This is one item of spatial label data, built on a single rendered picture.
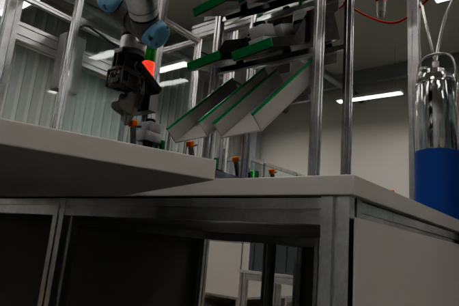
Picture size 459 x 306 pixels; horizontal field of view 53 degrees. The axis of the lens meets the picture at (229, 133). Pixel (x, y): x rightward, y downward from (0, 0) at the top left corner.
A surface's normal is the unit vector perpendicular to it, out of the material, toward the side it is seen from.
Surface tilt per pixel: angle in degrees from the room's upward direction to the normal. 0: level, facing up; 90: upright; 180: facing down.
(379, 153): 90
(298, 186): 90
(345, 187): 90
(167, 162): 90
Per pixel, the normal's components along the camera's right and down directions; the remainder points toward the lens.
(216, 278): -0.62, -0.24
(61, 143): 0.51, -0.17
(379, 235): 0.79, -0.08
